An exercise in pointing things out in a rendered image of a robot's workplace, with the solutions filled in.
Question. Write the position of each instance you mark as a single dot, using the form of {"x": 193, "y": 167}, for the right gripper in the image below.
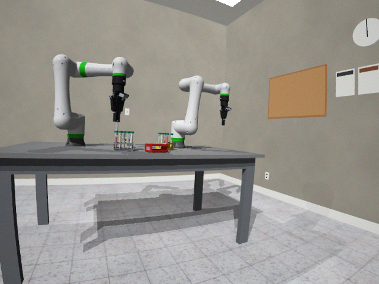
{"x": 119, "y": 101}

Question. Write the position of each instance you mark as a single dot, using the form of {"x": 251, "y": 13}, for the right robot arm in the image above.
{"x": 64, "y": 118}

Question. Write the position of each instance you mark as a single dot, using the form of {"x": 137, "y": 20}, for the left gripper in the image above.
{"x": 224, "y": 111}

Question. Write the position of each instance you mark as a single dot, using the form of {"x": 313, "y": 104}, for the red rack with round wells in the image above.
{"x": 164, "y": 148}

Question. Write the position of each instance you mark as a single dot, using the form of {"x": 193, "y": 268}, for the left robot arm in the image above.
{"x": 189, "y": 126}

